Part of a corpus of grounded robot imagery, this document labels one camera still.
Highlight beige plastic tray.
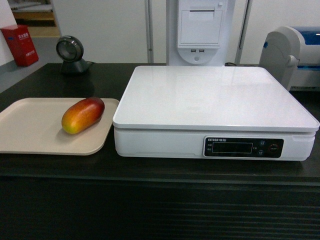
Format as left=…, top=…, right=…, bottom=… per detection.
left=0, top=98, right=119, bottom=156

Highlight white receipt printer terminal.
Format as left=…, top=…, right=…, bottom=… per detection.
left=166, top=0, right=236, bottom=67

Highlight red fire extinguisher box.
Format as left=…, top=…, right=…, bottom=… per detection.
left=1, top=24, right=39, bottom=67

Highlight white checkout scale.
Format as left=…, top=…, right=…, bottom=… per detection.
left=113, top=66, right=320, bottom=161

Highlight grey blue bagging machine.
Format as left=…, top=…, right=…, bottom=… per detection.
left=258, top=26, right=320, bottom=92

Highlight dark red mango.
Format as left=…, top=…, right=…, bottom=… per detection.
left=61, top=97, right=105, bottom=135

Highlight black barcode scanner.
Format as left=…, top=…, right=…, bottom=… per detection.
left=55, top=35, right=94, bottom=76

